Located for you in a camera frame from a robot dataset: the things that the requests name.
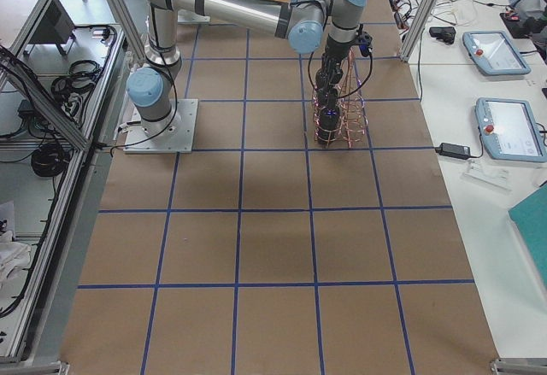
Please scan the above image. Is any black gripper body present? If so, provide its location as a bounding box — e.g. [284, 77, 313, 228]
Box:
[315, 41, 347, 89]

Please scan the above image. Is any copper wire wine rack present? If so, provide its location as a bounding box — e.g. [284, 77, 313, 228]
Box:
[312, 50, 368, 149]

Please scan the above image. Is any far teach pendant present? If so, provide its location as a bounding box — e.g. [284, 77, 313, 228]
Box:
[462, 31, 531, 76]

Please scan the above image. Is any near teach pendant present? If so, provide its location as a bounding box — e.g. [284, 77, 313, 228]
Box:
[474, 97, 546, 163]

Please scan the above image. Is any white cloth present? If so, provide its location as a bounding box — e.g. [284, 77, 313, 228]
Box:
[0, 202, 33, 282]

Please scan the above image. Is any aluminium frame post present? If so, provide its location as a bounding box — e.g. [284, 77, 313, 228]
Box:
[399, 0, 437, 62]

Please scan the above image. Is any teal folder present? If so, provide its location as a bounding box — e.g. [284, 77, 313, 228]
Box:
[509, 186, 547, 281]

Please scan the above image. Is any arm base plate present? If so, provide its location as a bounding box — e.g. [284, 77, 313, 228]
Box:
[123, 99, 198, 154]

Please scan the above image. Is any brown paper table cover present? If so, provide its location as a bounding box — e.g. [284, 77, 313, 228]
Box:
[61, 0, 497, 374]

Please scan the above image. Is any black power adapter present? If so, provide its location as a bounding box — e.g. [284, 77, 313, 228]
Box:
[435, 143, 471, 160]

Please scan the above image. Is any teach pendant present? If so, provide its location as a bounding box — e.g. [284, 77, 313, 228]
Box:
[462, 31, 531, 76]
[474, 97, 546, 163]

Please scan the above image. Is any dark glass wine bottle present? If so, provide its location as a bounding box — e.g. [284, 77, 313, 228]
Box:
[315, 88, 340, 145]

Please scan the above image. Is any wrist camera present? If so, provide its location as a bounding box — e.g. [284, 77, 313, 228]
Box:
[356, 32, 373, 58]

